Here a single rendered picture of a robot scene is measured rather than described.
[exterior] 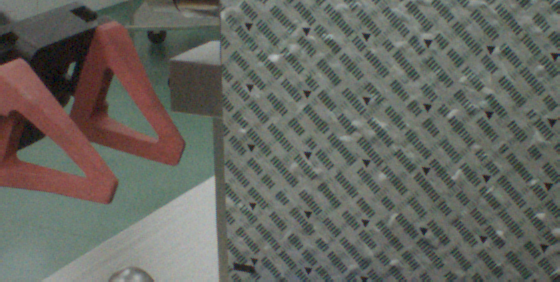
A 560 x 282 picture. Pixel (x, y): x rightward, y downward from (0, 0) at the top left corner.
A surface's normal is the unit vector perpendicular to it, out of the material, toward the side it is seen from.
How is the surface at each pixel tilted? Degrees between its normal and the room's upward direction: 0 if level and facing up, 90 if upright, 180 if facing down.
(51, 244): 0
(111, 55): 91
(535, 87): 90
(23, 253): 0
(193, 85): 90
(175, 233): 0
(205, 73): 90
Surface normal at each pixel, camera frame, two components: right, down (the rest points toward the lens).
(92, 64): -0.53, 0.26
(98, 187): -0.33, 0.38
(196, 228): -0.01, -0.96
